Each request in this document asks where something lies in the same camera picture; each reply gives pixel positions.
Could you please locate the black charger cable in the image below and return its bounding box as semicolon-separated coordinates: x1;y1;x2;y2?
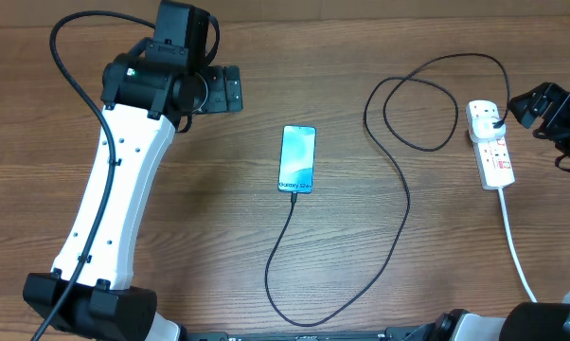
264;52;511;328

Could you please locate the Samsung Galaxy smartphone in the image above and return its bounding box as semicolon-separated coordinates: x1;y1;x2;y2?
277;125;316;193

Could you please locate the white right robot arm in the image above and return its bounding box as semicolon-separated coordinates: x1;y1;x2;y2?
404;82;570;340

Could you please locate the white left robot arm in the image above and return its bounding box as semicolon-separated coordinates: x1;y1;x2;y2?
23;1;242;340

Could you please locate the white charger plug adapter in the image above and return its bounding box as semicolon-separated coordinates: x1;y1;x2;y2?
469;117;507;143

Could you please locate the white power strip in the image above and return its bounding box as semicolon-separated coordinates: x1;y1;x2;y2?
466;99;515;190

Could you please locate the white power strip cord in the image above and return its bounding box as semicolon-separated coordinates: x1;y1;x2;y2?
496;187;539;303

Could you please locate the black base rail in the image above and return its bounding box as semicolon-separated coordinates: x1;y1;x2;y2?
184;323;435;341

